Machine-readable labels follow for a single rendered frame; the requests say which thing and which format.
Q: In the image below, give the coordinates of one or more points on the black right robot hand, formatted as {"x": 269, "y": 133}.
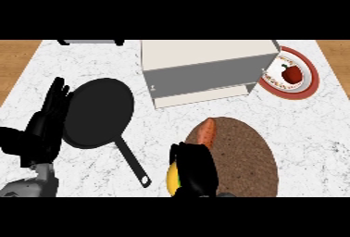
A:
{"x": 197, "y": 168}

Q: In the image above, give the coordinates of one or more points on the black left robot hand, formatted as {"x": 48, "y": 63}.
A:
{"x": 43, "y": 129}

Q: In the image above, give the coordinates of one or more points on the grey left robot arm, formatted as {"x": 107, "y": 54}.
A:
{"x": 33, "y": 183}

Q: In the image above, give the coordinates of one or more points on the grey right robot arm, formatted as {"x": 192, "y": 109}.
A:
{"x": 225, "y": 195}

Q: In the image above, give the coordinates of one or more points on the yellow lemon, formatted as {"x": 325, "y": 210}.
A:
{"x": 173, "y": 180}

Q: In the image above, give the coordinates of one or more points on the brown oval placemat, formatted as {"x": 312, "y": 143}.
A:
{"x": 244, "y": 157}

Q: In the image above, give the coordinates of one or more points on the white tiered shelf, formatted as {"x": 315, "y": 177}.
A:
{"x": 206, "y": 69}

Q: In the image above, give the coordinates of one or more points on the orange carrot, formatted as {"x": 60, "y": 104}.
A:
{"x": 207, "y": 132}

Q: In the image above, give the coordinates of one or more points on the black frying pan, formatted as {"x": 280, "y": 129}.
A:
{"x": 98, "y": 113}

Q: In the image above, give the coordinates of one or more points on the grey appliance with black feet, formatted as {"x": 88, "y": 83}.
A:
{"x": 91, "y": 41}

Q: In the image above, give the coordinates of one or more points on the red bell pepper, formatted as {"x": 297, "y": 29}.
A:
{"x": 291, "y": 74}

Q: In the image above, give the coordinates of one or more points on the red rimmed plate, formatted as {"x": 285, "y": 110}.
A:
{"x": 299, "y": 75}

